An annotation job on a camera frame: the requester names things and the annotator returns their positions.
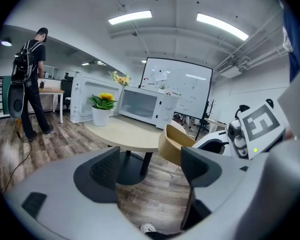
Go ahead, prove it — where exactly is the wooden coat rack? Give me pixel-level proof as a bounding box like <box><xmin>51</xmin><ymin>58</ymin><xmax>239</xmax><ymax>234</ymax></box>
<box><xmin>204</xmin><ymin>98</ymin><xmax>218</xmax><ymax>121</ymax></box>

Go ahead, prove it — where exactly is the yellow flower bouquet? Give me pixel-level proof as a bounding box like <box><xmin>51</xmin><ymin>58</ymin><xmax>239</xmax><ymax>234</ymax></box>
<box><xmin>108</xmin><ymin>70</ymin><xmax>131</xmax><ymax>87</ymax></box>

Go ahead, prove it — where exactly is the white ceiling air conditioner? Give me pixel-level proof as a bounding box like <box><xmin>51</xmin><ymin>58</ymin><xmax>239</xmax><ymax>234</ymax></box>
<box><xmin>213</xmin><ymin>60</ymin><xmax>242</xmax><ymax>79</ymax></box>

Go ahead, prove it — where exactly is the wooden chair with white cushion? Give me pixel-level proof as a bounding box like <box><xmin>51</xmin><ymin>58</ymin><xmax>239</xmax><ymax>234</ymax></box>
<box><xmin>157</xmin><ymin>119</ymin><xmax>197</xmax><ymax>168</ymax></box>

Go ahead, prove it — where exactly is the person's dark blue shirt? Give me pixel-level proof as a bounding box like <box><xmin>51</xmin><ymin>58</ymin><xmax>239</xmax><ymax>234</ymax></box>
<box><xmin>281</xmin><ymin>0</ymin><xmax>300</xmax><ymax>83</ymax></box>

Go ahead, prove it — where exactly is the person's white shoe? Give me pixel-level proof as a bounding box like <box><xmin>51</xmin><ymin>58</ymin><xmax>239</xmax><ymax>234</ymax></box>
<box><xmin>139</xmin><ymin>223</ymin><xmax>157</xmax><ymax>234</ymax></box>

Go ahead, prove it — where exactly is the long ceiling light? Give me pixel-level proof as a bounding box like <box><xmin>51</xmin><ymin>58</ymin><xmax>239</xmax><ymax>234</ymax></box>
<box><xmin>196</xmin><ymin>12</ymin><xmax>250</xmax><ymax>42</ymax></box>
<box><xmin>107</xmin><ymin>9</ymin><xmax>153</xmax><ymax>26</ymax></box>

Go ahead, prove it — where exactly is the potted sunflower in white pot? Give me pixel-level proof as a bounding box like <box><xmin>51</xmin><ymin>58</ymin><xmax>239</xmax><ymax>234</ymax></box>
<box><xmin>87</xmin><ymin>92</ymin><xmax>119</xmax><ymax>127</ymax></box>

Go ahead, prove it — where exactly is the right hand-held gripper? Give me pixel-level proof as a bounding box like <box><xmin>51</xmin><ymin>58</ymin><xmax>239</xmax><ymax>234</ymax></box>
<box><xmin>191</xmin><ymin>98</ymin><xmax>295</xmax><ymax>161</ymax></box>

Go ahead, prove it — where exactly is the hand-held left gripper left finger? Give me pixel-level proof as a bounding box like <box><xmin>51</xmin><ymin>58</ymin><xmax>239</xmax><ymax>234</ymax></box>
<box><xmin>73</xmin><ymin>146</ymin><xmax>121</xmax><ymax>204</ymax></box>

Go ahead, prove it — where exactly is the black office chair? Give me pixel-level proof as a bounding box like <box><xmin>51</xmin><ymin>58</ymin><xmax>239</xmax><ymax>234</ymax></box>
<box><xmin>60</xmin><ymin>75</ymin><xmax>75</xmax><ymax>110</ymax></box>

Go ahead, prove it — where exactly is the round beige table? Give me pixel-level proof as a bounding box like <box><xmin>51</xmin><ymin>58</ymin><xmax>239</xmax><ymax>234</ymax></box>
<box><xmin>82</xmin><ymin>114</ymin><xmax>171</xmax><ymax>186</ymax></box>

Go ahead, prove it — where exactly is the white microwave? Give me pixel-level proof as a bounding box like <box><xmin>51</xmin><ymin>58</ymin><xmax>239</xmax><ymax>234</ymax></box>
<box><xmin>69</xmin><ymin>70</ymin><xmax>179</xmax><ymax>130</ymax></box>

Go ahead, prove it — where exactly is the whiteboard on black stand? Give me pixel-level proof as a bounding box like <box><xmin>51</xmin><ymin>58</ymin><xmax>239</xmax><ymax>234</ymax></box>
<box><xmin>139</xmin><ymin>57</ymin><xmax>214</xmax><ymax>135</ymax></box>

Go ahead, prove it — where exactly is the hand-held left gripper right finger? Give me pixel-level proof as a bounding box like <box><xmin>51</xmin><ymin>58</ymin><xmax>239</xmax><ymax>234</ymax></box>
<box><xmin>180</xmin><ymin>146</ymin><xmax>223</xmax><ymax>231</ymax></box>

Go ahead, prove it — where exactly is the wooden desk with white legs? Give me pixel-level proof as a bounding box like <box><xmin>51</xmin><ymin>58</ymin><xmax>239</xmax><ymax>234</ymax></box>
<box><xmin>38</xmin><ymin>86</ymin><xmax>66</xmax><ymax>124</ymax></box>

